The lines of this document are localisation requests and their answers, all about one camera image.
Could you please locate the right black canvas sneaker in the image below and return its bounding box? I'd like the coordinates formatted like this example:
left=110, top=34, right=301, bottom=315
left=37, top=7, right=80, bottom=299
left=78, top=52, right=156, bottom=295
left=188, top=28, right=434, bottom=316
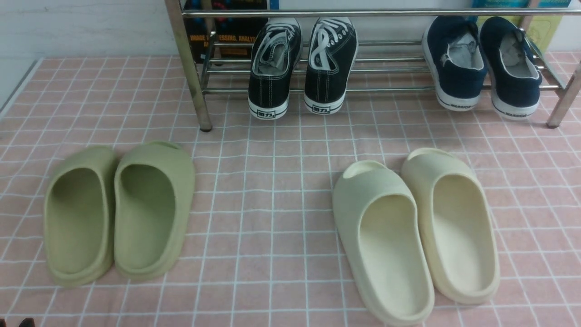
left=304, top=17, right=359, bottom=115

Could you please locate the right cream foam slide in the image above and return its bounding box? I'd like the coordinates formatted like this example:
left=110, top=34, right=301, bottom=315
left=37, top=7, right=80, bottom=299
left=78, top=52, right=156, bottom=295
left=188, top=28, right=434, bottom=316
left=400, top=148, right=500, bottom=305

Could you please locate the cream foam slide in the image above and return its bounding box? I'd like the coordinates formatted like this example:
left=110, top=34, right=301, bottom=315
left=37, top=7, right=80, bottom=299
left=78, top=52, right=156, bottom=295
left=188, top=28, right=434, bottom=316
left=400, top=148, right=500, bottom=305
left=332, top=161, right=434, bottom=327

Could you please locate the pink checkered floor cloth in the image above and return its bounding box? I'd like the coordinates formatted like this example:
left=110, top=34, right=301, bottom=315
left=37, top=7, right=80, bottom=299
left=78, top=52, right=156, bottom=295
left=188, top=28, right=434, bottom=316
left=0, top=56, right=580, bottom=327

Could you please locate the black book with orange text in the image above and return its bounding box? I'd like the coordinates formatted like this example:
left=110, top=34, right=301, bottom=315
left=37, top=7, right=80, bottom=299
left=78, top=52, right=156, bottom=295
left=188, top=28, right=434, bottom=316
left=183, top=0, right=269, bottom=64

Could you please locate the left cream foam slide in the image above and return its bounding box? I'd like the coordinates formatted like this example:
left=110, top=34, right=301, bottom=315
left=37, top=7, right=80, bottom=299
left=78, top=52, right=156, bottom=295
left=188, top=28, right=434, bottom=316
left=332, top=161, right=434, bottom=327

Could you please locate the navy slip-on shoe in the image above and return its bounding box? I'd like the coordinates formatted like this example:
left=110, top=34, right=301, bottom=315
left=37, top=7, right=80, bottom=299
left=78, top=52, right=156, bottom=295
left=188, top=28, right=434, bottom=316
left=479, top=16, right=543, bottom=120
left=422, top=16, right=487, bottom=112

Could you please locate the right green foam slide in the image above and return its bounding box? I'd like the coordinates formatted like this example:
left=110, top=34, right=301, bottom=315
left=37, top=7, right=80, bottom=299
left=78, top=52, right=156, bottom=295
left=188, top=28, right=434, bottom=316
left=114, top=141, right=196, bottom=281

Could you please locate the stainless steel shoe rack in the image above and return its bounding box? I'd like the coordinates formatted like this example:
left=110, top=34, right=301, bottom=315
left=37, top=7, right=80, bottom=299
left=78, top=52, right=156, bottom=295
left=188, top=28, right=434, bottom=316
left=164, top=0, right=580, bottom=133

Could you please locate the left black canvas sneaker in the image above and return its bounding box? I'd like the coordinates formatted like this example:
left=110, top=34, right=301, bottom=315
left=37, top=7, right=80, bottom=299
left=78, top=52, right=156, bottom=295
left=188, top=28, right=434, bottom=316
left=248, top=17, right=302, bottom=120

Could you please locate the teal and yellow book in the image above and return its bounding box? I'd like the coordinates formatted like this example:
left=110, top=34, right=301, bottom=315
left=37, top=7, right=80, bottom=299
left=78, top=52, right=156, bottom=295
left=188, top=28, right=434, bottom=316
left=472, top=0, right=570, bottom=50

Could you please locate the black canvas sneaker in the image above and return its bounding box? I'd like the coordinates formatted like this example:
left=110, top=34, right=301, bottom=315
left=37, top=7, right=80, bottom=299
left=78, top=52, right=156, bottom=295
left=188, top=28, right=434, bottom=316
left=304, top=17, right=359, bottom=115
left=248, top=17, right=302, bottom=120

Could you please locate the green foam slide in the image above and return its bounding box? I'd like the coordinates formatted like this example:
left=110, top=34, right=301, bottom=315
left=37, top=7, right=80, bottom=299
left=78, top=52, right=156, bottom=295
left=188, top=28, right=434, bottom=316
left=114, top=141, right=196, bottom=281
left=43, top=145, right=118, bottom=287

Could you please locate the left green foam slide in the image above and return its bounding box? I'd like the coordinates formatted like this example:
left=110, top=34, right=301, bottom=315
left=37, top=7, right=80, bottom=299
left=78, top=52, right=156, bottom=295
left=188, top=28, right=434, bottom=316
left=43, top=145, right=118, bottom=287

